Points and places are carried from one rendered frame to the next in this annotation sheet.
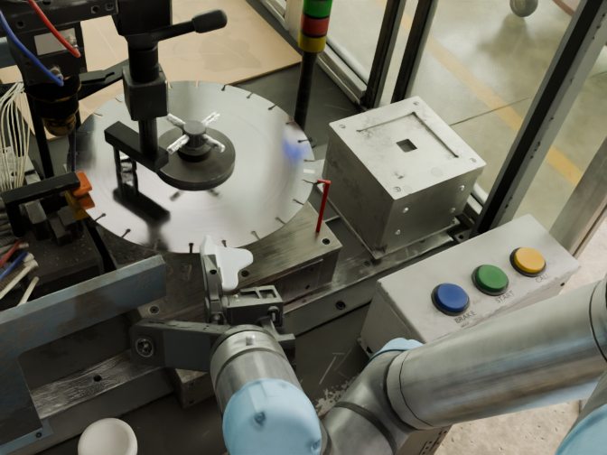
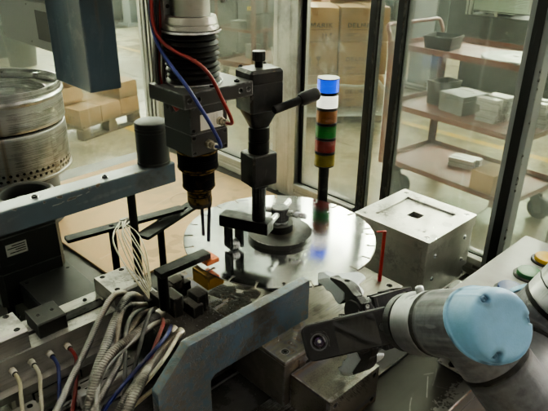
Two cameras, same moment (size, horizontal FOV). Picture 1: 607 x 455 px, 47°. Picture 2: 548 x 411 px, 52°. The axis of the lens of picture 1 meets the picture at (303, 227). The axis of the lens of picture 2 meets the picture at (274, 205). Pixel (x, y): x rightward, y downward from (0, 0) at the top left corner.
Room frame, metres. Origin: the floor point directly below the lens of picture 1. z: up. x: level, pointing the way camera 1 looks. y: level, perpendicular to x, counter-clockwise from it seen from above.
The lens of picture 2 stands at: (-0.20, 0.25, 1.42)
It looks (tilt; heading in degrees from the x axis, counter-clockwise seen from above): 26 degrees down; 355
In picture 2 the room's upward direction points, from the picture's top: 1 degrees clockwise
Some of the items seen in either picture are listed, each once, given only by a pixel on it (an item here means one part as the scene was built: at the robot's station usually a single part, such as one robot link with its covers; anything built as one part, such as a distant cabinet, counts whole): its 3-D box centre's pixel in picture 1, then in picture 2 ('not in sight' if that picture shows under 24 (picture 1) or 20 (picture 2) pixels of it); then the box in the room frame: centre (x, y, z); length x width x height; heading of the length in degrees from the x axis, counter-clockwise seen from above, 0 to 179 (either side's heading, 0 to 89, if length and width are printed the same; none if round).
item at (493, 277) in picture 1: (490, 280); (528, 275); (0.59, -0.26, 0.90); 0.04 x 0.04 x 0.02
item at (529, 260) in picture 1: (527, 262); (545, 261); (0.64, -0.31, 0.90); 0.04 x 0.04 x 0.02
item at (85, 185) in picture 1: (50, 203); (187, 278); (0.54, 0.31, 0.95); 0.10 x 0.03 x 0.07; 129
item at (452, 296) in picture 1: (450, 300); (509, 291); (0.55, -0.20, 0.90); 0.04 x 0.04 x 0.02
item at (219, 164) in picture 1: (194, 150); (280, 228); (0.67, 0.16, 0.96); 0.11 x 0.11 x 0.03
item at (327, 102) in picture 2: not in sight; (327, 99); (0.95, 0.04, 1.11); 0.05 x 0.04 x 0.03; 39
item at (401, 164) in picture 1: (396, 178); (411, 245); (0.83, -0.14, 0.82); 0.18 x 0.18 x 0.15; 39
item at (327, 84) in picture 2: not in sight; (328, 84); (0.95, 0.04, 1.14); 0.05 x 0.04 x 0.03; 39
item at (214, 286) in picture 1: (214, 290); (350, 297); (0.45, 0.09, 0.97); 0.09 x 0.02 x 0.05; 20
